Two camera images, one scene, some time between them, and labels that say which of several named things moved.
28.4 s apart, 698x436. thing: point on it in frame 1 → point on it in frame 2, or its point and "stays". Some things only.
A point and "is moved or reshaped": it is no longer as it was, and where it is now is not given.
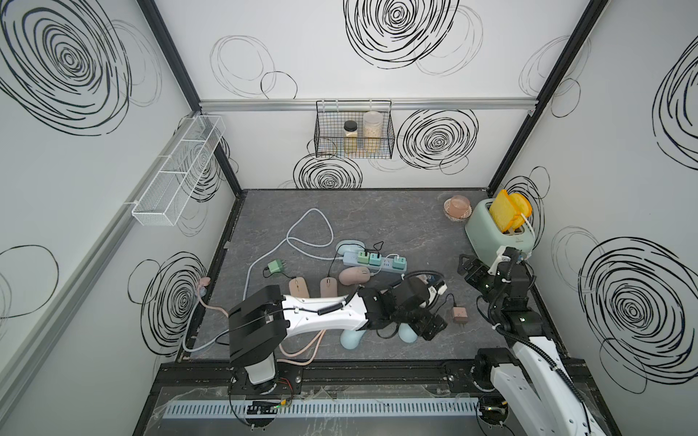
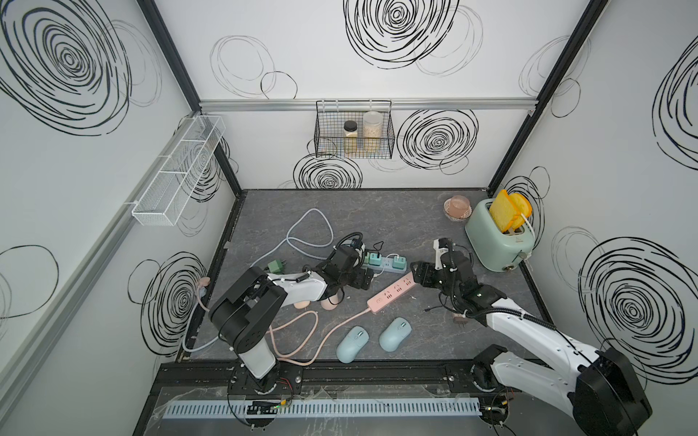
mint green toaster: x=485 y=237 stays
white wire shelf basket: x=163 y=201 stays
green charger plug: x=277 y=265 stays
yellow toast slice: x=506 y=210 stays
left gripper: x=433 y=326 → x=368 y=276
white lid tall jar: x=373 y=132 stays
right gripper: x=471 y=278 → x=423 y=269
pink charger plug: x=460 y=315 stays
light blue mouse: x=350 y=339 is moved or reshaped
